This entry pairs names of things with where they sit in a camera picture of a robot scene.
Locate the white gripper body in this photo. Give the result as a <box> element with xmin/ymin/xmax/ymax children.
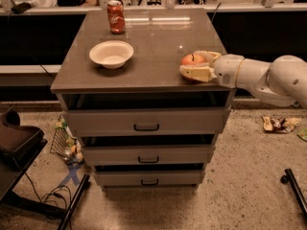
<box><xmin>213</xmin><ymin>54</ymin><xmax>245</xmax><ymax>88</ymax></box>

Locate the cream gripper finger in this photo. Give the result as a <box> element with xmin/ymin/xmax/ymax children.
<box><xmin>179</xmin><ymin>65</ymin><xmax>216</xmax><ymax>82</ymax></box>
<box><xmin>195</xmin><ymin>51</ymin><xmax>221</xmax><ymax>63</ymax></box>

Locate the red apple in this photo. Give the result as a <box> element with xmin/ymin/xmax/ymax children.
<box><xmin>181</xmin><ymin>54</ymin><xmax>206</xmax><ymax>65</ymax></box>

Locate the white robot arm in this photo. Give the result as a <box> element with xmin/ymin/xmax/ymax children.
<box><xmin>179</xmin><ymin>51</ymin><xmax>307</xmax><ymax>108</ymax></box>

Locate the red coke can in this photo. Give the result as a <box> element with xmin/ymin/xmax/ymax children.
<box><xmin>107</xmin><ymin>0</ymin><xmax>125</xmax><ymax>34</ymax></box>

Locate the top grey drawer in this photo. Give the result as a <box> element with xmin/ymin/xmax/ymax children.
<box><xmin>63</xmin><ymin>107</ymin><xmax>230</xmax><ymax>137</ymax></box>

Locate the grey drawer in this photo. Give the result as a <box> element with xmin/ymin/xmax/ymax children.
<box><xmin>63</xmin><ymin>107</ymin><xmax>230</xmax><ymax>137</ymax></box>
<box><xmin>93</xmin><ymin>171</ymin><xmax>204</xmax><ymax>187</ymax></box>
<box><xmin>83</xmin><ymin>146</ymin><xmax>215</xmax><ymax>166</ymax></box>

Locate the crumpled snack bag on floor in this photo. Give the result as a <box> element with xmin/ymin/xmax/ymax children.
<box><xmin>262</xmin><ymin>116</ymin><xmax>301</xmax><ymax>133</ymax></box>

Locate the grey drawer cabinet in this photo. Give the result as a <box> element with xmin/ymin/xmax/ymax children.
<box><xmin>51</xmin><ymin>9</ymin><xmax>235</xmax><ymax>173</ymax></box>

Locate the white paper bowl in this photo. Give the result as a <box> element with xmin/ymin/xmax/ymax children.
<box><xmin>89</xmin><ymin>40</ymin><xmax>134</xmax><ymax>69</ymax></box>

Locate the green packet right edge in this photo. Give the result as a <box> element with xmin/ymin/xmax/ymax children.
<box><xmin>297</xmin><ymin>128</ymin><xmax>307</xmax><ymax>142</ymax></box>

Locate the middle grey drawer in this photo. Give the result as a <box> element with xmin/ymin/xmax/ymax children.
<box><xmin>83</xmin><ymin>146</ymin><xmax>215</xmax><ymax>166</ymax></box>

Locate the black bar with wheel right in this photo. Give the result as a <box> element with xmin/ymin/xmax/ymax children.
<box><xmin>280</xmin><ymin>169</ymin><xmax>307</xmax><ymax>220</ymax></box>

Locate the bottom grey drawer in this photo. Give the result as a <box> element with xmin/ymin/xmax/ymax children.
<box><xmin>93</xmin><ymin>171</ymin><xmax>204</xmax><ymax>187</ymax></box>

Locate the black bar lower left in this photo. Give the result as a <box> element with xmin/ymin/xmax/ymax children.
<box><xmin>58</xmin><ymin>174</ymin><xmax>90</xmax><ymax>230</ymax></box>

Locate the dark chair left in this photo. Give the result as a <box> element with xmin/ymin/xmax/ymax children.
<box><xmin>0</xmin><ymin>109</ymin><xmax>47</xmax><ymax>203</ymax></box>

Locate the wire basket with items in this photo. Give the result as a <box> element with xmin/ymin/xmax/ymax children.
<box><xmin>50</xmin><ymin>116</ymin><xmax>83</xmax><ymax>164</ymax></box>

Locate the black cable on floor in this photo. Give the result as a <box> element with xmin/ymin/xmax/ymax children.
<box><xmin>23</xmin><ymin>172</ymin><xmax>73</xmax><ymax>230</ymax></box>

